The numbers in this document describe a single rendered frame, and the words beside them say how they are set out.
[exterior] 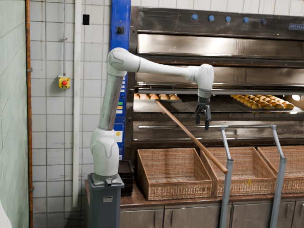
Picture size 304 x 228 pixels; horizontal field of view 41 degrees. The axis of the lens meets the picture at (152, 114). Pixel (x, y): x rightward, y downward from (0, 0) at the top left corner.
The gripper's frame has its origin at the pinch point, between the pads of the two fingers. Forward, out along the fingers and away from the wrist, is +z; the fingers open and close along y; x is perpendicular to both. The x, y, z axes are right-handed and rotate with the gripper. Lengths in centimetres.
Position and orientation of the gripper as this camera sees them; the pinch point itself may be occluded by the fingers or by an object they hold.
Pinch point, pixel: (201, 125)
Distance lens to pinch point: 278.5
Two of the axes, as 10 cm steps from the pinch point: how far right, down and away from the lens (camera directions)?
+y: 3.4, 2.5, -9.1
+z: -0.4, 9.7, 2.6
